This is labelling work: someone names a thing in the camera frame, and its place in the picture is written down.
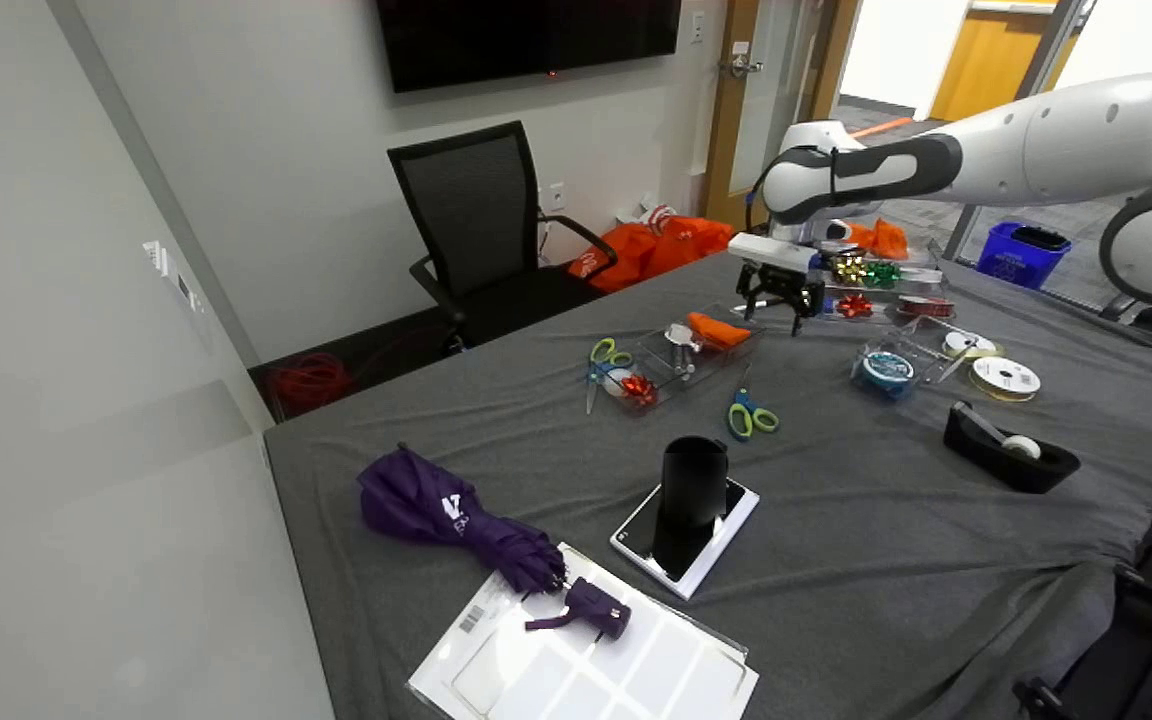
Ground orange plastic bag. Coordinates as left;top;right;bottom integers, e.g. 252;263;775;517
569;217;738;293

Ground white label sheet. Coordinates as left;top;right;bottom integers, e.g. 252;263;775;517
410;547;761;720

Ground purple umbrella sleeve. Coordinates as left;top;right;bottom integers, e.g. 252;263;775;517
530;576;631;640

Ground black and white box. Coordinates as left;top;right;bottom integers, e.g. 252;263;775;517
609;475;761;601

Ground red cable coil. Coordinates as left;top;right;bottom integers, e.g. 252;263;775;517
267;348;362;415

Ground purple folded umbrella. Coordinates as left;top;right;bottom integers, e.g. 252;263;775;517
362;446;569;595

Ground green blue scissors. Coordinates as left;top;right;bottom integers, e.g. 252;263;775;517
723;388;779;442
584;336;631;404

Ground ice breakers mint tin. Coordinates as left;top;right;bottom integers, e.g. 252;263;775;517
854;348;915;402

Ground orange ribbon piece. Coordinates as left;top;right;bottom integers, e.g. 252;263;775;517
686;313;750;352

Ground clear organizer tray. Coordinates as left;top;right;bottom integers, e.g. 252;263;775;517
820;250;946;297

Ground black cylindrical cup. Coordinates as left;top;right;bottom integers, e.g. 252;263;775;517
654;436;730;582

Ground wall television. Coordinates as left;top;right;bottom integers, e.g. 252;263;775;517
372;0;682;92

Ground white gold ribbon spool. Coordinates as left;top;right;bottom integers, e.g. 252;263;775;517
968;357;1044;404

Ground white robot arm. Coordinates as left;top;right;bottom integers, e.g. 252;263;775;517
730;74;1152;306

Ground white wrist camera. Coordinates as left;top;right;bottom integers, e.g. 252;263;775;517
730;232;818;272

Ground green gift bow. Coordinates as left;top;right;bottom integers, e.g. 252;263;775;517
866;263;904;288

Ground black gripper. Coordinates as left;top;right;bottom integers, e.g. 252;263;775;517
738;262;824;336

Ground red gift bow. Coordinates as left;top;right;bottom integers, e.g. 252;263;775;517
838;293;873;321
606;369;658;410

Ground blue bin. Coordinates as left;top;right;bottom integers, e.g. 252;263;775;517
978;223;1071;288

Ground orange tissue ribbon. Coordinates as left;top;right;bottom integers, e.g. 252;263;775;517
854;219;910;262

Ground black office chair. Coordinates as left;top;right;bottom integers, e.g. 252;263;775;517
389;119;616;348

